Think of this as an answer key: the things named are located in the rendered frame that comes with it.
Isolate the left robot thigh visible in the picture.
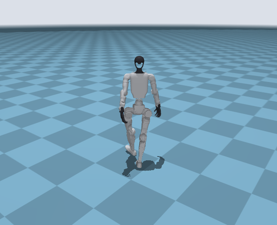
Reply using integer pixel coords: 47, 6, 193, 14
124, 107, 135, 136

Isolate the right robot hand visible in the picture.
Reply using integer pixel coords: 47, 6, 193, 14
155, 104, 161, 117

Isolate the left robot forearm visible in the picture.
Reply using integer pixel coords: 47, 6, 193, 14
119, 90, 126, 111

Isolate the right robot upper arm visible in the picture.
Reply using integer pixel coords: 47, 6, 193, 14
148, 74, 157, 95

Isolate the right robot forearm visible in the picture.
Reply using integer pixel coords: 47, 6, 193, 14
153, 90, 160, 107

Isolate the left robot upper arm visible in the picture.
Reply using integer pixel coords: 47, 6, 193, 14
122, 73, 131, 96

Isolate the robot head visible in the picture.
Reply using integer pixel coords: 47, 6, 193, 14
134, 56, 144, 74

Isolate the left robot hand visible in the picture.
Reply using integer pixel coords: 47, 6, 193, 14
120, 107, 128, 123

